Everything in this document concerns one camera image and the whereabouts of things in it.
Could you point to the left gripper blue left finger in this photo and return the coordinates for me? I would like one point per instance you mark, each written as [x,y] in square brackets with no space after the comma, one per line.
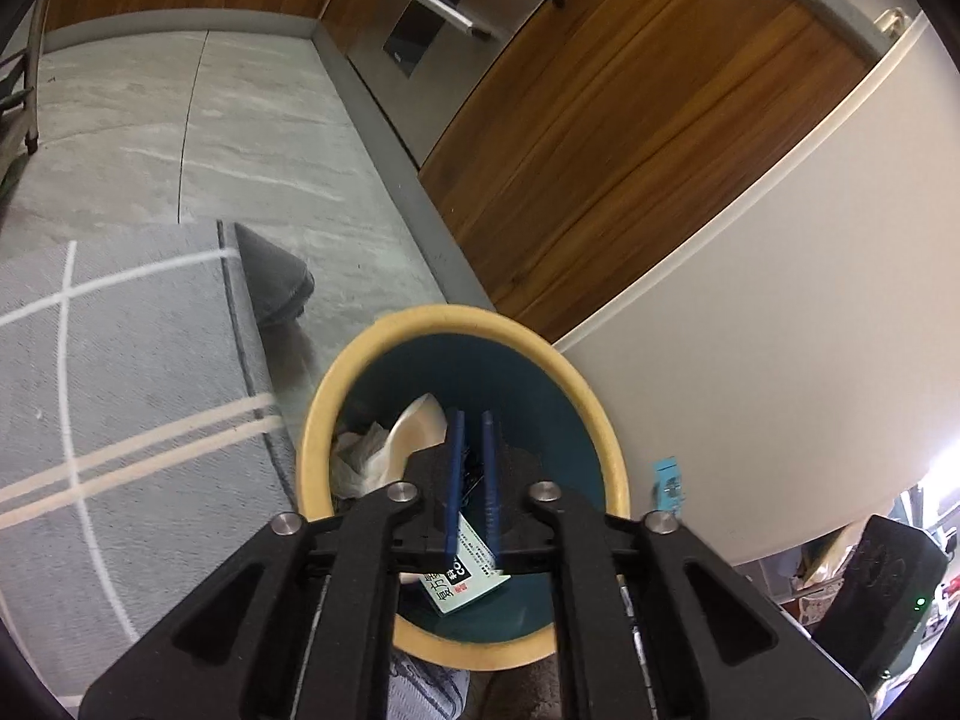
[299,621]

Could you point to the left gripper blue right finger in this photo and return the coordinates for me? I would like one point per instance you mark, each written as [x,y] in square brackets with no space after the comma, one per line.
[649,621]

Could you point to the green white medicine box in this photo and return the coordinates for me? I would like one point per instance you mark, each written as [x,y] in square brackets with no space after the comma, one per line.
[472,573]

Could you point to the red patterned paper cup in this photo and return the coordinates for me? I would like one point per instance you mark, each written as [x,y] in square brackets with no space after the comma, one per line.
[421,426]

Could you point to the white tissue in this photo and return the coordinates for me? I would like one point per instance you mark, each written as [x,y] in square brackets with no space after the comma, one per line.
[358,463]

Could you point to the wooden kitchen cabinets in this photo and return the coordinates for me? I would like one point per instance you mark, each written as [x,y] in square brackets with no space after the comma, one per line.
[606,133]

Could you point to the teal bin with yellow rim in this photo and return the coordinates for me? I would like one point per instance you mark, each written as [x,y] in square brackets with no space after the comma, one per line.
[475,361]

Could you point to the stainless steel shelf rack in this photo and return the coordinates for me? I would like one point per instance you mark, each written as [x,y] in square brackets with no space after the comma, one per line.
[20,116]

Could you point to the steel drawer oven unit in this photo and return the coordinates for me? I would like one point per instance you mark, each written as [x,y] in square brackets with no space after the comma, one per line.
[421,59]

